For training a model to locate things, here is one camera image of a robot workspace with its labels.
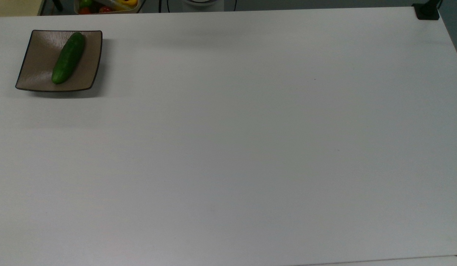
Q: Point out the red toy tomato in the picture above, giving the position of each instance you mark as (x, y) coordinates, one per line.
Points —
(105, 9)
(84, 10)

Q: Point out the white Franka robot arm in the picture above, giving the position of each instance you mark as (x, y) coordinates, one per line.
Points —
(202, 2)

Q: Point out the black clamped camera pole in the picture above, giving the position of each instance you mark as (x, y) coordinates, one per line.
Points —
(427, 13)

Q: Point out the yellow toy bell pepper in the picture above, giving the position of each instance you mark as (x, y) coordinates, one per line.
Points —
(126, 3)

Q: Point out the green cucumber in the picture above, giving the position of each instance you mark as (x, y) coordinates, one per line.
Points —
(67, 59)

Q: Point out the brown square ceramic plate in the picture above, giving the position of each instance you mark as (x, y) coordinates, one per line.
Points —
(36, 74)

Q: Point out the vegetable storage basket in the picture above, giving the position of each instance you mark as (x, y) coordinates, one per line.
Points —
(136, 9)

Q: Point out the black stand leg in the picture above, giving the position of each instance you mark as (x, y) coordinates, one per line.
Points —
(57, 3)

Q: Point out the green toy vegetable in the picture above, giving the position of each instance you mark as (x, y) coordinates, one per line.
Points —
(86, 3)

